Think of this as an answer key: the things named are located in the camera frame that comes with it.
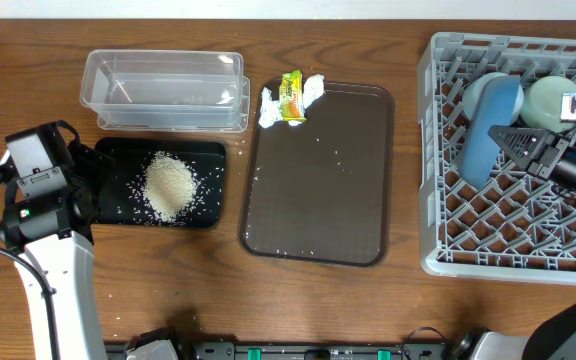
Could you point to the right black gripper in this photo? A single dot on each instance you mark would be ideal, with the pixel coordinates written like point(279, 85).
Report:
point(553, 146)

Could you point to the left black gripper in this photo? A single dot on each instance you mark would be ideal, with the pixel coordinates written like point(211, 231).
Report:
point(84, 163)

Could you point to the mint green bowl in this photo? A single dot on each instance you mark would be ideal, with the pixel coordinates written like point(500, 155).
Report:
point(543, 101)

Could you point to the pile of white rice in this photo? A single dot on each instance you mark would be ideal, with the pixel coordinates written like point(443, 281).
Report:
point(172, 190)

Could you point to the light blue bowl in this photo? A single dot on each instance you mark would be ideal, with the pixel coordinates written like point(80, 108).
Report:
point(473, 92)

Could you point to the white paper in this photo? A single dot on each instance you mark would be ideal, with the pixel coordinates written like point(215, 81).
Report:
point(270, 110)

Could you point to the yellow green snack wrapper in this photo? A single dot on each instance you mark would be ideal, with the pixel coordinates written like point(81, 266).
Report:
point(291, 97)

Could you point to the white tissue piece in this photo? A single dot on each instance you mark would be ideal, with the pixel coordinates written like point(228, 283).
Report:
point(313, 88)

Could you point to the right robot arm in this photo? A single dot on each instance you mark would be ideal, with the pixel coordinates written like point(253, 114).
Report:
point(556, 338)

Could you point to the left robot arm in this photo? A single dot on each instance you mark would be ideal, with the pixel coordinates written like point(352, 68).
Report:
point(51, 199)

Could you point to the grey dishwasher rack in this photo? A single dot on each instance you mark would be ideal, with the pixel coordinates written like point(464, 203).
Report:
point(517, 227)

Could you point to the black rectangular tray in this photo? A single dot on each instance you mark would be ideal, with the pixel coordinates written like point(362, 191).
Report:
point(129, 154)

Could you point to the clear plastic bin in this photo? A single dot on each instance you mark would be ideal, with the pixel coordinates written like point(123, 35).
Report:
point(167, 90)

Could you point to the brown serving tray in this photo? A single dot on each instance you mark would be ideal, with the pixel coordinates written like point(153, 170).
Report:
point(321, 191)

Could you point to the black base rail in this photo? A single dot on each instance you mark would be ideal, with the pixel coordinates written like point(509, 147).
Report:
point(164, 343)

